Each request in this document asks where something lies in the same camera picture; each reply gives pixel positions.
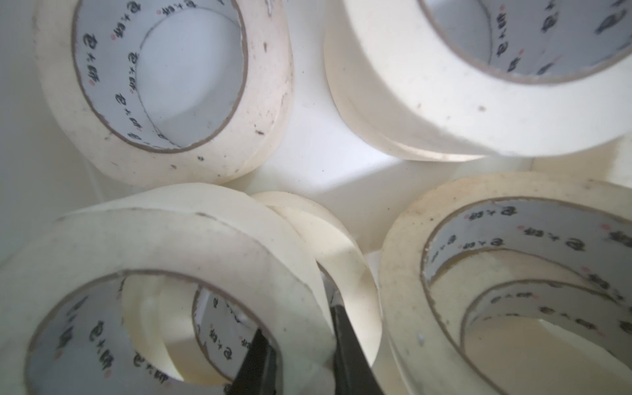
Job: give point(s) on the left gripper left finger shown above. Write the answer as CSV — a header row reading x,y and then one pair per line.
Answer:
x,y
258,373

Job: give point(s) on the white plastic storage box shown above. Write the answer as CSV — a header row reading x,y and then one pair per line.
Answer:
x,y
43,176

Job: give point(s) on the masking tape roll five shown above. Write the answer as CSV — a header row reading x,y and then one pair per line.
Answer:
x,y
61,325

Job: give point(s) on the masking tape roll six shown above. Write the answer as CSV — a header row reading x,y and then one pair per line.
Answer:
x,y
196,336

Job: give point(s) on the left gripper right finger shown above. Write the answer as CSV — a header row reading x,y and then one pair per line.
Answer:
x,y
352,372

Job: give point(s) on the masking tape roll four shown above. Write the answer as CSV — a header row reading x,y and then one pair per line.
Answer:
x,y
459,80

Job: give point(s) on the masking tape roll seven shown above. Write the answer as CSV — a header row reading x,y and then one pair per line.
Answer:
x,y
509,282

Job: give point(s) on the masking tape roll one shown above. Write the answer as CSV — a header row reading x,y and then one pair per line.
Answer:
x,y
166,92

